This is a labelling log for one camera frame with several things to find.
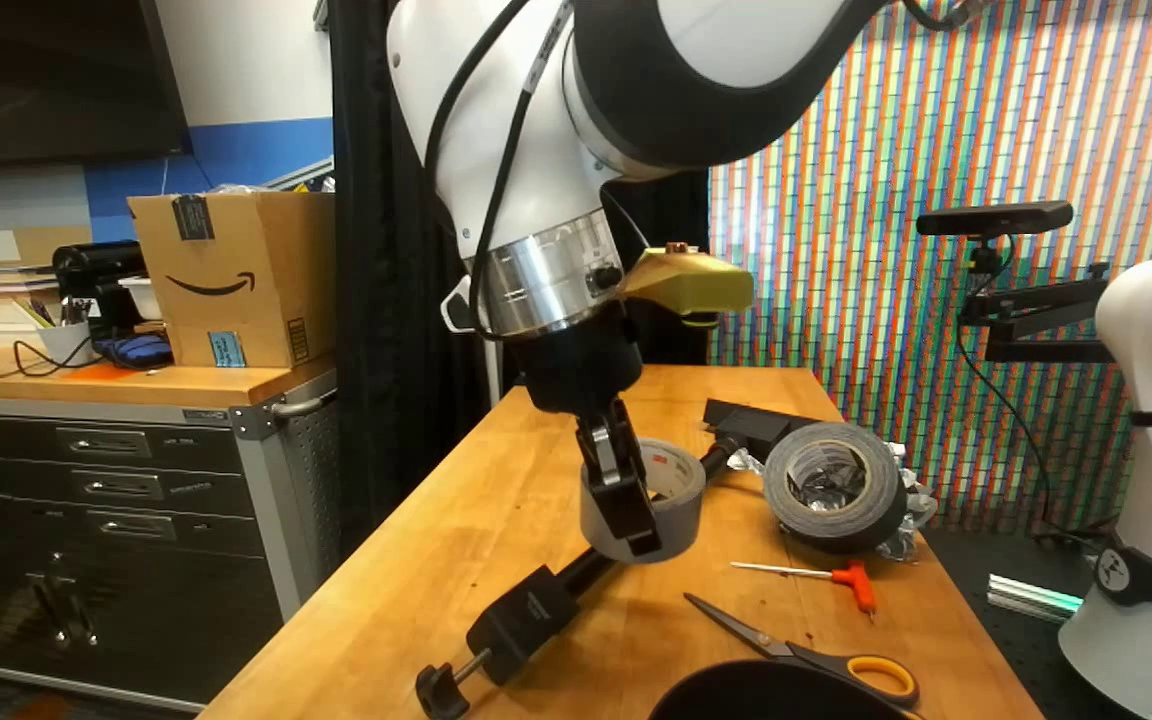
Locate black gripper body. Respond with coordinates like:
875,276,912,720
501,310,648,419

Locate small grey seal tape roll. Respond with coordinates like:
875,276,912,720
575,434,711,566

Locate black clamp pole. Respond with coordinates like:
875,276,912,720
411,434,749,720

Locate black bowl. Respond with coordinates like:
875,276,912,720
645,654,918,720

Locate multicolour striped backdrop panel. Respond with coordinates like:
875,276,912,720
705,0,1152,543

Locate small silver metal part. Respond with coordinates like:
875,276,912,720
884,442,945,543

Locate cardboard shipping box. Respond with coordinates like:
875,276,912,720
128,186,339,373

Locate blue object on workbench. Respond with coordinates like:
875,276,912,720
90,332,174,373

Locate black device on workbench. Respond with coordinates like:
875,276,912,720
51,236,146,362

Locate metal drawer workbench wooden top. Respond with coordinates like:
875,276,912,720
0,339,345,713

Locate black flat base plate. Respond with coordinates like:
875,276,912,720
699,397,822,469

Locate yellow wrist camera mount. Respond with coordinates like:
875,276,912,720
612,241,757,332

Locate orange handled scissors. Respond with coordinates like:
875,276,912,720
681,587,925,713

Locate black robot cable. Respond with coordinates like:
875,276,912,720
418,0,531,225
467,5,573,345

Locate large dark grey duct tape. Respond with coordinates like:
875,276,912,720
759,419,912,557

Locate red handled hex key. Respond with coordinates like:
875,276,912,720
727,557,879,619

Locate black camera bar on stand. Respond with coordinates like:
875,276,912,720
912,195,1074,290

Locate black camera bracket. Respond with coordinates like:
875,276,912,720
953,258,1114,366

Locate aluminium rail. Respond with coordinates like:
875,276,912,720
983,566,1089,629

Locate black wall monitor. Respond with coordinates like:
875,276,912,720
0,0,196,172

